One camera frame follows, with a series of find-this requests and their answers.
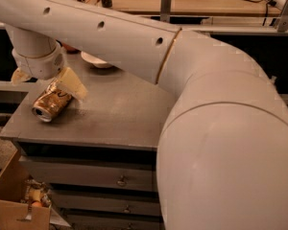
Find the white paper bowl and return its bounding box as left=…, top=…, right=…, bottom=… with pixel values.
left=81, top=52, right=112, bottom=69

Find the top drawer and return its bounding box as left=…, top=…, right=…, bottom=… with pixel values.
left=19, top=156, right=157, bottom=192

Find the middle drawer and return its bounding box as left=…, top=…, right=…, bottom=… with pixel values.
left=51, top=190, right=160, bottom=217

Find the orange soda can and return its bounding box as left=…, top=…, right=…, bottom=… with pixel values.
left=32, top=80, right=73, bottom=123

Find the drawer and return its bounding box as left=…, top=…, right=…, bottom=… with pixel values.
left=19, top=156, right=157, bottom=192
left=51, top=190, right=160, bottom=217
left=62, top=209, right=165, bottom=230

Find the cardboard box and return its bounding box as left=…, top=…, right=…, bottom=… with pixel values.
left=0, top=151, right=50, bottom=230

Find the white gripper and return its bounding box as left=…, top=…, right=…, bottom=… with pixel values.
left=11, top=43, right=87, bottom=101

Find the bottom drawer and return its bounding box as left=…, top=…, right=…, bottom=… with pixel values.
left=62, top=209, right=165, bottom=230

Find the grey drawer cabinet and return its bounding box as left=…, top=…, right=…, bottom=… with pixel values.
left=0, top=48, right=177, bottom=230

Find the red apple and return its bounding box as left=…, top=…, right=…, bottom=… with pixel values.
left=61, top=43, right=79, bottom=54

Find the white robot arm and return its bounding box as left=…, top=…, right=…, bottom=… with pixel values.
left=0, top=0, right=288, bottom=230

